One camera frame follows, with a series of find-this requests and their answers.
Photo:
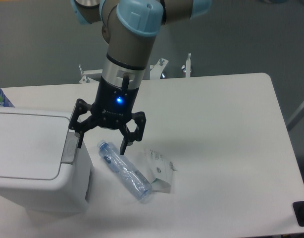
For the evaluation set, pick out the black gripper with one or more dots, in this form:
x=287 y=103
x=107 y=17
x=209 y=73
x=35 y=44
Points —
x=115 y=106

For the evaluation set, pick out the white plastic trash can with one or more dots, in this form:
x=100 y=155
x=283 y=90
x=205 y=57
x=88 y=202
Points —
x=43 y=166

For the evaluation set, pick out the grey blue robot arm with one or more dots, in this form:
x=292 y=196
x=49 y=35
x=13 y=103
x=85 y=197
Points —
x=130 y=28

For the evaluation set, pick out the crushed clear plastic bottle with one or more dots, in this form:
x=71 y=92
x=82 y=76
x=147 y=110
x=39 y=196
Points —
x=127 y=173

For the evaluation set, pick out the crumpled white paper carton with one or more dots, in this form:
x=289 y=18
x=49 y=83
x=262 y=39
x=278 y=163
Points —
x=160 y=171

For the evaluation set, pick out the blue labelled bottle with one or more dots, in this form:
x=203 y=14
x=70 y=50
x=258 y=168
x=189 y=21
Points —
x=4 y=101

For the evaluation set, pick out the black table clamp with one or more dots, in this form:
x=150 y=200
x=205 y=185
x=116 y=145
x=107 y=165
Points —
x=299 y=212

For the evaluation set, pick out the white metal frame bracket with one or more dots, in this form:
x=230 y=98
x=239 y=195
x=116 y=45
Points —
x=155 y=71

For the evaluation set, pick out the white metal post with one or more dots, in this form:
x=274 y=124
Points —
x=187 y=67

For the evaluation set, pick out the white frame bar right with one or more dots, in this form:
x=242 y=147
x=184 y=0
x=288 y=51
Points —
x=296 y=117

